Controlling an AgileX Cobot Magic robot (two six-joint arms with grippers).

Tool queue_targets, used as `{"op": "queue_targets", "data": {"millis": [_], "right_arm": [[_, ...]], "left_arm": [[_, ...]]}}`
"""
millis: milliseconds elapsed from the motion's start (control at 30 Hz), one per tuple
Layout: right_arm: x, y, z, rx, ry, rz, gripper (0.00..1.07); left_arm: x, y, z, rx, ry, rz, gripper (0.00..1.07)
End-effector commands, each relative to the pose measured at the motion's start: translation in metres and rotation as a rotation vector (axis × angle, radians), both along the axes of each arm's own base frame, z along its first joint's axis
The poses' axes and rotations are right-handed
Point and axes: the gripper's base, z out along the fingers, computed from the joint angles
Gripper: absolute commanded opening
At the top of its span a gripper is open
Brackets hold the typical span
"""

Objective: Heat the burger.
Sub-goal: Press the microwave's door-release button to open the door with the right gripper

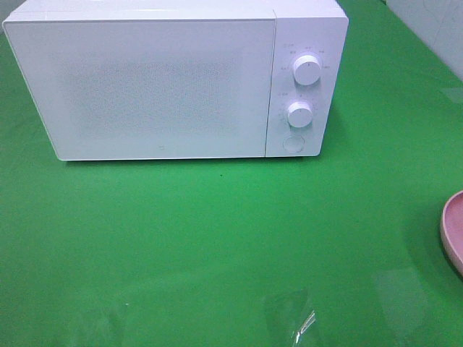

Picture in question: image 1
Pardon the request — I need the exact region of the white microwave oven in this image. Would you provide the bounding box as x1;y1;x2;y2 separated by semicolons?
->
2;1;349;158

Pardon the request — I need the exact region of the white microwave door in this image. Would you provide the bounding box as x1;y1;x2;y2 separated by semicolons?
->
5;20;275;160

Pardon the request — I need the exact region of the upper white microwave knob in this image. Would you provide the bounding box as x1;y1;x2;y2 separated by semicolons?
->
293;54;322;86

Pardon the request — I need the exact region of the lower white microwave knob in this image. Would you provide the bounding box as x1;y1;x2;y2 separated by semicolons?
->
287;101;313;129

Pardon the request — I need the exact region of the pink plate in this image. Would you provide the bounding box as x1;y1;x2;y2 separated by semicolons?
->
440;191;462;275

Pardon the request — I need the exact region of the white microwave knob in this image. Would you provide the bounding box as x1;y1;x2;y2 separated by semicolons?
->
293;54;322;86
287;101;313;129

